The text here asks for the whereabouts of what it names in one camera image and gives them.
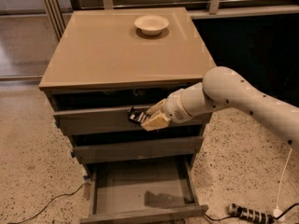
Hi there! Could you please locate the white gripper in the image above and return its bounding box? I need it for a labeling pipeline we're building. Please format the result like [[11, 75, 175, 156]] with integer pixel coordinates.
[[141, 89, 192, 132]]

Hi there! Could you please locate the black rxbar chocolate bar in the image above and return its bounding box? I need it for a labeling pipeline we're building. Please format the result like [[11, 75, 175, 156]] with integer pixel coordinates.
[[127, 107, 150, 125]]

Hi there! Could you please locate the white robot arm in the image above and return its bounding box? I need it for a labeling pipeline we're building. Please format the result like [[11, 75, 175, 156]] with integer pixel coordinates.
[[141, 66, 299, 151]]

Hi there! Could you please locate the top grey drawer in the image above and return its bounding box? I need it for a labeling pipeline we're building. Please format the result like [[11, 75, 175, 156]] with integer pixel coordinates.
[[52, 99, 218, 136]]

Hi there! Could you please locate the grey drawer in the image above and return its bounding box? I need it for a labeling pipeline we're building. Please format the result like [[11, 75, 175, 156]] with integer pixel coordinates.
[[80, 156, 207, 224], [52, 99, 218, 136], [74, 136, 203, 164]]

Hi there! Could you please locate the grey drawer cabinet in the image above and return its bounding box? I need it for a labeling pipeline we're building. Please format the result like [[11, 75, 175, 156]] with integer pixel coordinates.
[[39, 7, 223, 179]]

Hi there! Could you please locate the bottom grey drawer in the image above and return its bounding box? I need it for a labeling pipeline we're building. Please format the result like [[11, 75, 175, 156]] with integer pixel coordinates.
[[80, 156, 207, 224]]

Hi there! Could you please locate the middle grey drawer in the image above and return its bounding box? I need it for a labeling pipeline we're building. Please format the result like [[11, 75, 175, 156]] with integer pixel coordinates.
[[74, 136, 203, 164]]

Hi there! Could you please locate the white bowl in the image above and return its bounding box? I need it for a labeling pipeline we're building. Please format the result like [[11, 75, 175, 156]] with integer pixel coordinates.
[[135, 15, 169, 35]]

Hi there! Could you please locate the black power strip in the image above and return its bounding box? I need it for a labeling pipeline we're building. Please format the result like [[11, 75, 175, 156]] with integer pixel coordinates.
[[227, 203, 275, 224]]

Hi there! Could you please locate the white power cable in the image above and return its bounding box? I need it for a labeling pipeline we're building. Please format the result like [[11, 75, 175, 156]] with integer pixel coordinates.
[[273, 147, 293, 223]]

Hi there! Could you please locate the black floor cable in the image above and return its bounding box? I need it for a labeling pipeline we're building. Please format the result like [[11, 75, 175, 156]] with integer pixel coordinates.
[[7, 181, 93, 224]]

